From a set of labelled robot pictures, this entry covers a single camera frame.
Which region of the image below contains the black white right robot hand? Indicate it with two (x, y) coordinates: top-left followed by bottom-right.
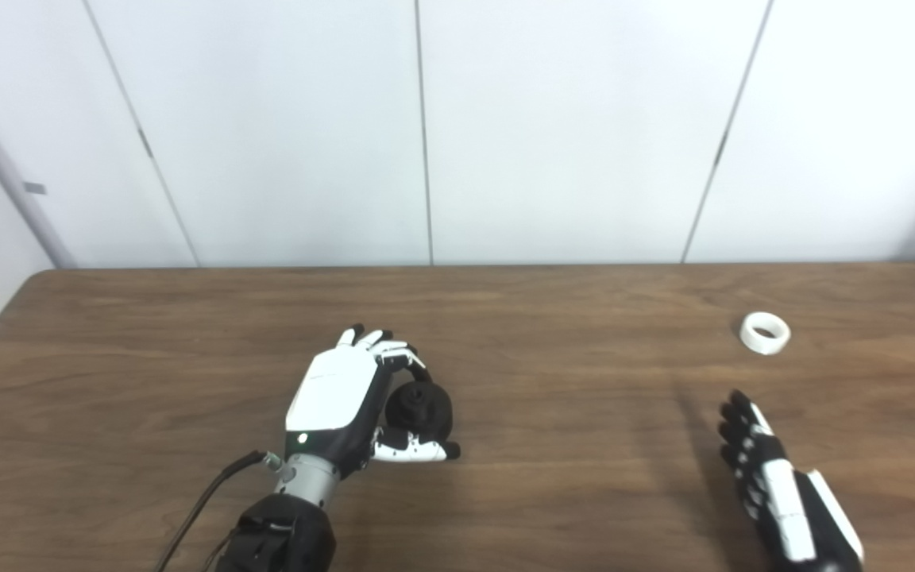
(717, 389), (865, 572)

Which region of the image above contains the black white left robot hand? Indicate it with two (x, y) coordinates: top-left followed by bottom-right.
(284, 323), (461, 477)

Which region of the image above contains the round black plastic part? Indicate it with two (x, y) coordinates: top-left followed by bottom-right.
(386, 381), (454, 446)

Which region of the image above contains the white plastic ring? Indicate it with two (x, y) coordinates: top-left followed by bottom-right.
(739, 311), (792, 356)

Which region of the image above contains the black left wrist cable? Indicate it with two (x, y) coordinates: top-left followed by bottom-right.
(154, 450), (284, 572)

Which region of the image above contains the grey wall corner trim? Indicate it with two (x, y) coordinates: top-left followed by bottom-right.
(0, 68), (78, 269)

